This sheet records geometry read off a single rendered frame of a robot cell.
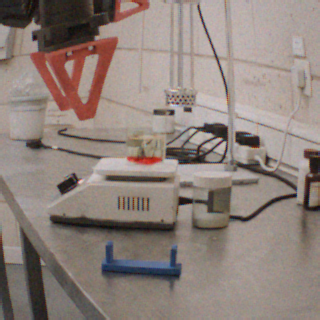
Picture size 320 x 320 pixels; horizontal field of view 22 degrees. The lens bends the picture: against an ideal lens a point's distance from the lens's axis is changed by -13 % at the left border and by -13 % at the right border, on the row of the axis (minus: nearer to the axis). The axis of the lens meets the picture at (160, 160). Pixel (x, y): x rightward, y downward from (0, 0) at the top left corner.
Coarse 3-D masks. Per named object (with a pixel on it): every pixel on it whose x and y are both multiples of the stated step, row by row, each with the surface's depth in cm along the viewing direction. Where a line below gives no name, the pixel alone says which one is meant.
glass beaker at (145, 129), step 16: (128, 112) 141; (144, 112) 144; (160, 112) 143; (128, 128) 140; (144, 128) 138; (160, 128) 139; (128, 144) 140; (144, 144) 139; (160, 144) 140; (128, 160) 140; (144, 160) 139; (160, 160) 140
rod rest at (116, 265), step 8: (112, 248) 113; (176, 248) 112; (112, 256) 113; (176, 256) 112; (104, 264) 111; (112, 264) 111; (120, 264) 111; (128, 264) 112; (136, 264) 112; (144, 264) 112; (152, 264) 112; (160, 264) 112; (168, 264) 112; (176, 264) 112; (128, 272) 111; (136, 272) 111; (144, 272) 111; (152, 272) 111; (160, 272) 111; (168, 272) 110; (176, 272) 110
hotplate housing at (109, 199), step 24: (72, 192) 138; (96, 192) 137; (120, 192) 137; (144, 192) 136; (168, 192) 136; (72, 216) 138; (96, 216) 137; (120, 216) 137; (144, 216) 137; (168, 216) 137
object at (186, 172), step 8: (184, 168) 191; (192, 168) 191; (200, 168) 192; (208, 168) 192; (216, 168) 192; (184, 176) 181; (192, 176) 181; (232, 176) 182; (240, 176) 182; (248, 176) 182; (256, 176) 182; (184, 184) 176; (192, 184) 176
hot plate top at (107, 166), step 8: (104, 160) 146; (112, 160) 146; (120, 160) 146; (168, 160) 147; (176, 160) 147; (96, 168) 137; (104, 168) 138; (112, 168) 138; (120, 168) 138; (128, 168) 138; (136, 168) 138; (144, 168) 139; (152, 168) 139; (160, 168) 139; (168, 168) 139; (176, 168) 141; (152, 176) 137; (160, 176) 137; (168, 176) 137
